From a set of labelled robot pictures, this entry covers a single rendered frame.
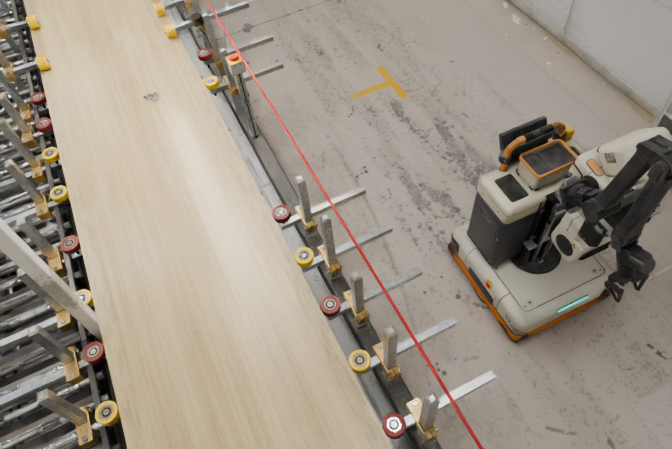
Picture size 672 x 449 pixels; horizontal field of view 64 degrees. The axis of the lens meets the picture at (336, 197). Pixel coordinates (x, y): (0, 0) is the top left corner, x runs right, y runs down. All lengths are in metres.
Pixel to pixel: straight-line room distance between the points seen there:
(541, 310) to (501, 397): 0.48
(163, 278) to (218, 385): 0.53
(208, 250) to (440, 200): 1.70
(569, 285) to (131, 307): 2.09
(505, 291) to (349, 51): 2.47
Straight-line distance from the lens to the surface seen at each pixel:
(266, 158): 2.89
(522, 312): 2.91
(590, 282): 3.08
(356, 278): 1.96
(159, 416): 2.15
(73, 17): 3.96
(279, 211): 2.40
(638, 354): 3.32
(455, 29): 4.82
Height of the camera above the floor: 2.84
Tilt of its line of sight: 53 degrees down
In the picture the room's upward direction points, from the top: 7 degrees counter-clockwise
